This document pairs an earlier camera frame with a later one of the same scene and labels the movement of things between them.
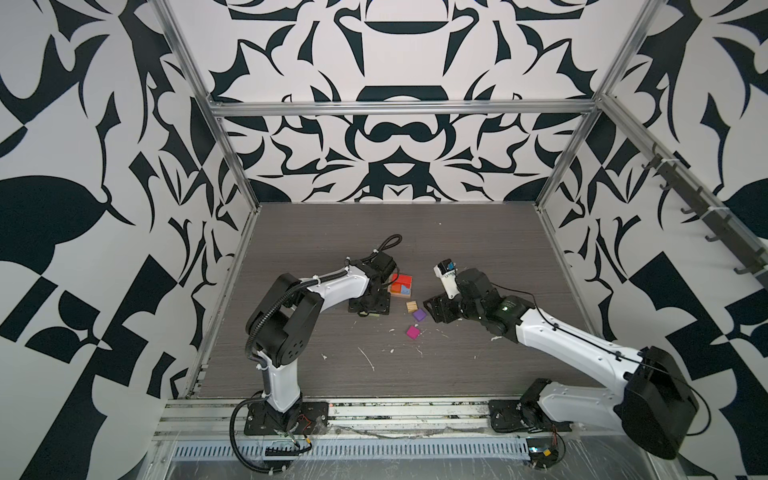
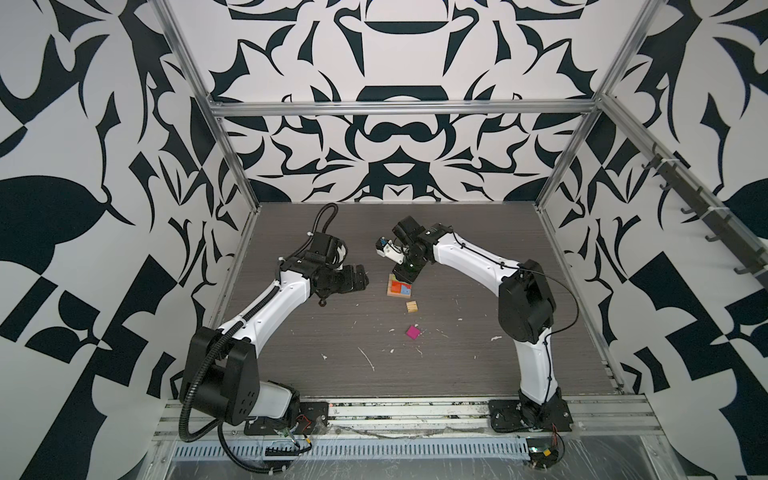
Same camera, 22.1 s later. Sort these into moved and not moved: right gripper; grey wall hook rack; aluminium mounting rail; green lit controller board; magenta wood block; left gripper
Moved: left gripper; right gripper
Not moved: grey wall hook rack; green lit controller board; magenta wood block; aluminium mounting rail
